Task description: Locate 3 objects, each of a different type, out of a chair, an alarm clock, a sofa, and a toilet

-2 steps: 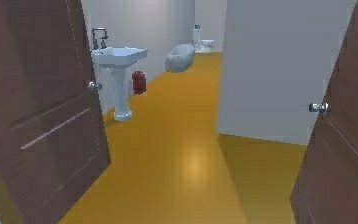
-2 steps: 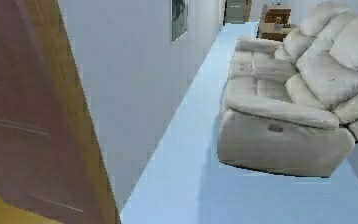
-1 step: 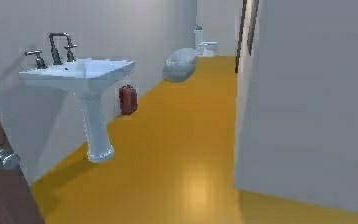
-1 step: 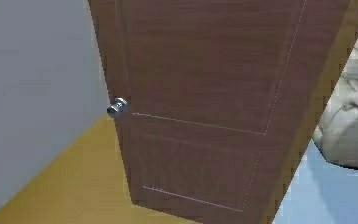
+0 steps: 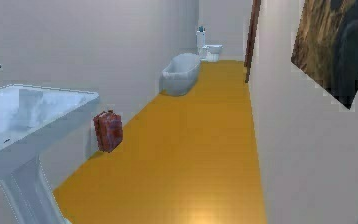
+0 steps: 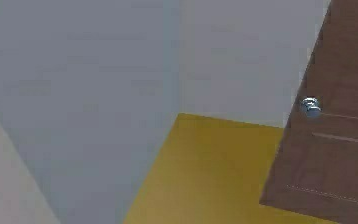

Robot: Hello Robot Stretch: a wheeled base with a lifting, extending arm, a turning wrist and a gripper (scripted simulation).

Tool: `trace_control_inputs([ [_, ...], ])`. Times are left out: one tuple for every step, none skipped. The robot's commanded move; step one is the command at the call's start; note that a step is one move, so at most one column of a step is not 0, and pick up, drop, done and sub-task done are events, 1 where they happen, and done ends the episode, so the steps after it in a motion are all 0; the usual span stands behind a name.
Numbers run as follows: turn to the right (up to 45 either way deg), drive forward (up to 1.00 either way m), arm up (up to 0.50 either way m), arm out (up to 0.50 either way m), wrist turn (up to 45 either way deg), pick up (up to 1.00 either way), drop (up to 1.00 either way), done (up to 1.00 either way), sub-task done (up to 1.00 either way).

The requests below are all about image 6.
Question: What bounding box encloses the brown wooden room door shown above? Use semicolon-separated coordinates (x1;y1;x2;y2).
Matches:
259;0;358;224

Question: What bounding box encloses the silver round door knob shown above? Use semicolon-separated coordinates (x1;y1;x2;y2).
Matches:
300;96;322;119

